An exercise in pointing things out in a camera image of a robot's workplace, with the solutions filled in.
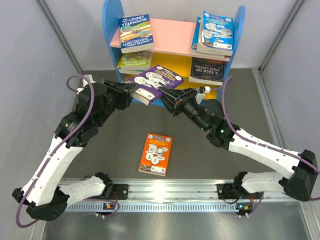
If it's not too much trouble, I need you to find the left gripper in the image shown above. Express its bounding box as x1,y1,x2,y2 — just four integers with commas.
96,78,140,127

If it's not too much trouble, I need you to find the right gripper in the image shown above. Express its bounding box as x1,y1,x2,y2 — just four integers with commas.
156,87,209,132

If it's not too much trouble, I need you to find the lime green spine treehouse book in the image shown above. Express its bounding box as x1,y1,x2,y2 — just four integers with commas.
118,68,145,75

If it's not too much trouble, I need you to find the purple cover treehouse book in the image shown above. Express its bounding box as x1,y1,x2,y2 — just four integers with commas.
122,65,184,106

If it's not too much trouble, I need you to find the Tale of Two Cities book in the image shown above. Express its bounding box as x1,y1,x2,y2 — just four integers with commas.
188,57,224,86

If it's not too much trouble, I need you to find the dark blue spine treehouse book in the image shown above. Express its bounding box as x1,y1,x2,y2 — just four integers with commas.
118,14,155,54

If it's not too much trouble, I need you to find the orange bottom stack book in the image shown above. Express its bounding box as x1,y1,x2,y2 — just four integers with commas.
138,133,173,177

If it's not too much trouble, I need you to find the light blue cover treehouse book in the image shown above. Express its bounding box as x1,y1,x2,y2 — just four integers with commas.
190,16,231,62

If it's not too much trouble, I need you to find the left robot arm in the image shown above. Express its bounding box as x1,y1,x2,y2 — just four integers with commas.
12,76,138,228

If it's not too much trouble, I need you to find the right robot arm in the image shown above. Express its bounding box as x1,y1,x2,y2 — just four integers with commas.
160,87,320,202

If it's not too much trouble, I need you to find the blue pink yellow bookshelf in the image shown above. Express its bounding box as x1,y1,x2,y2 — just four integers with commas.
101,0,246,108

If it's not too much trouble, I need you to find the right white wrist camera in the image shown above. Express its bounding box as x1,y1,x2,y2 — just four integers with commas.
195,86,211,105

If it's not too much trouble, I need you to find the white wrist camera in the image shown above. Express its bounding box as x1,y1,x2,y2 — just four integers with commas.
76,74,95,94
195,86,211,105

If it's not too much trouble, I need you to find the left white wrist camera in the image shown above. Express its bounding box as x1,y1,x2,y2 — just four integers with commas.
76,74,95,94

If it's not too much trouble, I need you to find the aluminium mounting rail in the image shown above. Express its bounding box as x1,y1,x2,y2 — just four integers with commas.
65,179,312,213

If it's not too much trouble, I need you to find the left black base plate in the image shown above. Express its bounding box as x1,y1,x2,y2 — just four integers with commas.
105,184,129,200

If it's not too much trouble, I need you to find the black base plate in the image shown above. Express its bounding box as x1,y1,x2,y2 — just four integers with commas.
105,184,129,200
216,183,262,200

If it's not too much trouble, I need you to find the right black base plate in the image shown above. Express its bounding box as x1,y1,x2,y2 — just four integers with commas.
216,183,262,200

